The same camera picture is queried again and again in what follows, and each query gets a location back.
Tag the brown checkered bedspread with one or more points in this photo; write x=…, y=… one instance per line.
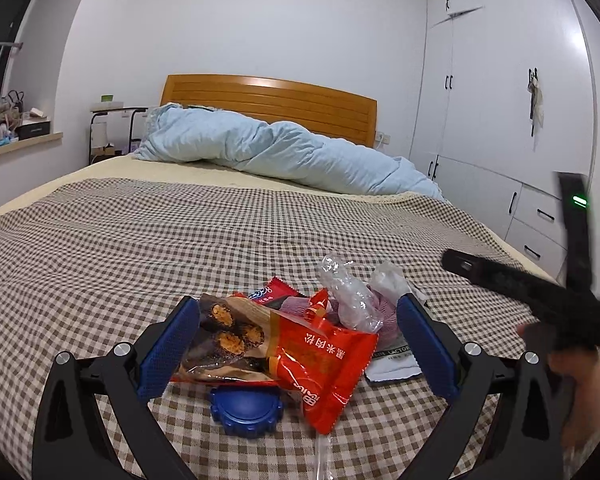
x=130, y=250

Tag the wall socket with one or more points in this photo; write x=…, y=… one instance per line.
x=383, y=137

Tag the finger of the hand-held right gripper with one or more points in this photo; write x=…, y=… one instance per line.
x=480, y=272

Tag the white wardrobe drawer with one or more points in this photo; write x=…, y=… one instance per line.
x=535, y=245
x=540, y=210

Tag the clear plastic wrapper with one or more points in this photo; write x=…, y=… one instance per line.
x=352, y=300

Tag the pile of pink boxes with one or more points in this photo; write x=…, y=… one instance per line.
x=0, y=120

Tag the black metal bedside rack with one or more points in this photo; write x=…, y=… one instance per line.
x=115, y=110

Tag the purple towel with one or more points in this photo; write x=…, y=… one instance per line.
x=387, y=322

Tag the large red snack packet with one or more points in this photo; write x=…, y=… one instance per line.
x=320, y=355

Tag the person's right hand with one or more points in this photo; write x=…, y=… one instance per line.
x=585, y=390

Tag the light blue duvet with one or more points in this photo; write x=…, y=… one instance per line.
x=260, y=150

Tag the black box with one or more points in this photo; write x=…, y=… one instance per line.
x=32, y=130

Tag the window railing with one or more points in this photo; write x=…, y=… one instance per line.
x=0, y=46

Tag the translucent plastic bag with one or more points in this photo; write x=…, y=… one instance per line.
x=392, y=280

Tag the clear plastic tube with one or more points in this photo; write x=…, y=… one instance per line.
x=322, y=460

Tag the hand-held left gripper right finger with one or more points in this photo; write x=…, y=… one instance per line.
x=427, y=347

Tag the small red packet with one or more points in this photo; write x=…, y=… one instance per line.
x=275, y=292

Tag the hanging beige bag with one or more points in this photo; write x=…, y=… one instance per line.
x=536, y=102

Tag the blue plastic cap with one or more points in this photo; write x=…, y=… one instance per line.
x=240, y=407

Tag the wooden bed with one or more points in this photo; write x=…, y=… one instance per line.
x=280, y=95

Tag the small green box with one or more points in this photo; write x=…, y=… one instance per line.
x=107, y=98

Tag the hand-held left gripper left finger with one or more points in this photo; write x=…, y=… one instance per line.
x=172, y=345

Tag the beige windowsill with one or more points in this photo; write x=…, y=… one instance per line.
x=30, y=142

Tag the white wardrobe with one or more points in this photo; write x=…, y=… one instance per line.
x=480, y=85

